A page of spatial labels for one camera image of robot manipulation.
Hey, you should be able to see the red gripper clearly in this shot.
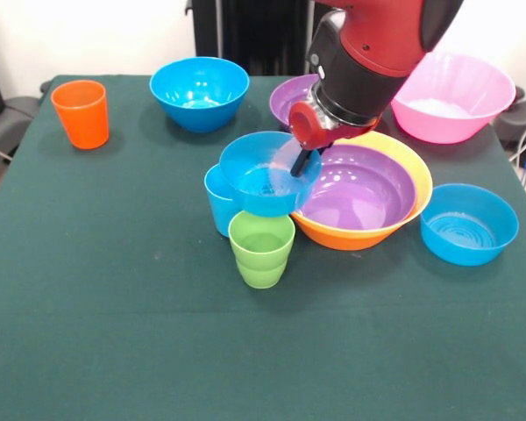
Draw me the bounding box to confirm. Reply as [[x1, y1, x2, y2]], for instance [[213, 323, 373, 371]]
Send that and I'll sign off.
[[288, 101, 381, 179]]

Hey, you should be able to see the purple plastic bowl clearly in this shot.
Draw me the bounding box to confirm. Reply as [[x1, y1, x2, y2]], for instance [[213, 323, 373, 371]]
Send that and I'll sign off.
[[294, 143, 418, 232], [269, 73, 322, 132]]

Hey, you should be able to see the orange plastic cup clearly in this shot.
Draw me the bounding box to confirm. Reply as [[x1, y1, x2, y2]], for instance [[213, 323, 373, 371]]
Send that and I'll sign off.
[[50, 79, 110, 151]]

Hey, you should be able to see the dark green tablecloth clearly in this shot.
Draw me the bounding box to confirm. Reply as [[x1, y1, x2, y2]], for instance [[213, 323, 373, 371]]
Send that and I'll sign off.
[[0, 74, 526, 421]]

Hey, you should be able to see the green plastic cup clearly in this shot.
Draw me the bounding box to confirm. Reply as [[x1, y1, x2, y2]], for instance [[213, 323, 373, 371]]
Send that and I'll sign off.
[[227, 210, 296, 289]]

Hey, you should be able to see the orange plastic bowl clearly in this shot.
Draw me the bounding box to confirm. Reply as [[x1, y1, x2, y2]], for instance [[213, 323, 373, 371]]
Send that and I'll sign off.
[[290, 130, 434, 252]]

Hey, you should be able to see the pink plastic bowl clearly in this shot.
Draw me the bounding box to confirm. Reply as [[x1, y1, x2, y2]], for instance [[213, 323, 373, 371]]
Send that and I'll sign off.
[[390, 52, 517, 146]]

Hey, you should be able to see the light blue plastic cup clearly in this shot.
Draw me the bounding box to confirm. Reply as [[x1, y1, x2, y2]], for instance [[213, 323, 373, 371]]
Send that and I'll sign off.
[[203, 164, 238, 239]]

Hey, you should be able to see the deep blue plastic bowl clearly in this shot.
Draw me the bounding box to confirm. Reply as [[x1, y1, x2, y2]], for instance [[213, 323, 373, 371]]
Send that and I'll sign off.
[[149, 56, 251, 134]]

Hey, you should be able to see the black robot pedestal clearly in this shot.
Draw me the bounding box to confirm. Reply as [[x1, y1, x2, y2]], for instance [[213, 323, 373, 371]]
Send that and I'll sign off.
[[186, 0, 330, 75]]

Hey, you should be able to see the black rounded equipment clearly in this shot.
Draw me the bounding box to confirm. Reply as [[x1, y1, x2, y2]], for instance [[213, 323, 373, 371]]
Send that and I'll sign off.
[[493, 86, 526, 151]]

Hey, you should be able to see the shallow blue plastic bowl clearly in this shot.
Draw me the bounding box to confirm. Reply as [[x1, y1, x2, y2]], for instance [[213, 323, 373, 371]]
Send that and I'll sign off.
[[218, 130, 324, 219], [419, 182, 520, 268]]

